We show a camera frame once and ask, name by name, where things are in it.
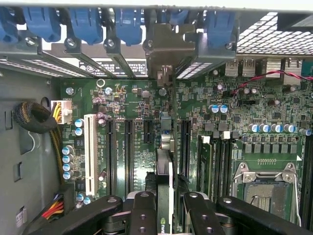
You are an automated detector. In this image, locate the long black expansion slot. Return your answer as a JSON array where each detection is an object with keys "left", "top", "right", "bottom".
[
  {"left": 105, "top": 118, "right": 117, "bottom": 196},
  {"left": 180, "top": 119, "right": 192, "bottom": 177},
  {"left": 124, "top": 118, "right": 135, "bottom": 196}
]

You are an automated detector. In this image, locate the CPU socket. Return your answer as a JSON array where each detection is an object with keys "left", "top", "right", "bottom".
[{"left": 232, "top": 163, "right": 303, "bottom": 228}]

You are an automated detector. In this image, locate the white PCI expansion slot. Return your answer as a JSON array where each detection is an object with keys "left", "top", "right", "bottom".
[{"left": 84, "top": 114, "right": 99, "bottom": 197}]

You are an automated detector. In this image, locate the short black expansion slot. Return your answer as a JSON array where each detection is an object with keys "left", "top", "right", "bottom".
[{"left": 143, "top": 119, "right": 154, "bottom": 144}]

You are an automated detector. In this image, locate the green Dell motherboard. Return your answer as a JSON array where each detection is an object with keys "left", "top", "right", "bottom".
[{"left": 60, "top": 57, "right": 313, "bottom": 235}]

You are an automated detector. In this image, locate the white power connector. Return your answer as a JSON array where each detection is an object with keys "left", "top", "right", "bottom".
[{"left": 50, "top": 99, "right": 73, "bottom": 125}]

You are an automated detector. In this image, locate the silver USB port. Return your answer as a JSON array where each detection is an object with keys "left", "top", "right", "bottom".
[
  {"left": 242, "top": 58, "right": 256, "bottom": 77},
  {"left": 224, "top": 58, "right": 239, "bottom": 77}
]

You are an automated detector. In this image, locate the metal slot cover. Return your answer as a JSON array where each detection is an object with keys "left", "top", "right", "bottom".
[
  {"left": 64, "top": 36, "right": 115, "bottom": 79},
  {"left": 176, "top": 31, "right": 237, "bottom": 80},
  {"left": 104, "top": 38, "right": 137, "bottom": 79}
]

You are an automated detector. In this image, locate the open dark PC case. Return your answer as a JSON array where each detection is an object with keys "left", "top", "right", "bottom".
[{"left": 0, "top": 0, "right": 313, "bottom": 235}]

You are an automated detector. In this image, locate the blue slot retainer clip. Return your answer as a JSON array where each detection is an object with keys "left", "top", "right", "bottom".
[
  {"left": 0, "top": 7, "right": 19, "bottom": 44},
  {"left": 68, "top": 7, "right": 104, "bottom": 46},
  {"left": 168, "top": 9, "right": 189, "bottom": 26},
  {"left": 23, "top": 6, "right": 62, "bottom": 43},
  {"left": 204, "top": 11, "right": 237, "bottom": 48},
  {"left": 113, "top": 8, "right": 143, "bottom": 47}
]

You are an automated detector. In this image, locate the multicolour wire bundle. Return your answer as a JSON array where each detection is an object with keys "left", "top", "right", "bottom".
[{"left": 41, "top": 183, "right": 75, "bottom": 222}]

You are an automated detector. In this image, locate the yellow black wire bundle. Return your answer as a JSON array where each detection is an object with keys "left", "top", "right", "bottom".
[{"left": 50, "top": 102, "right": 66, "bottom": 184}]

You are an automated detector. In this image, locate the black braided cable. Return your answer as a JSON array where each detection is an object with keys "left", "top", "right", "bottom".
[{"left": 13, "top": 101, "right": 58, "bottom": 134}]

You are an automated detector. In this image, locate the red black twisted wire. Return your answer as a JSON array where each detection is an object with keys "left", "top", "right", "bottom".
[{"left": 230, "top": 69, "right": 313, "bottom": 96}]

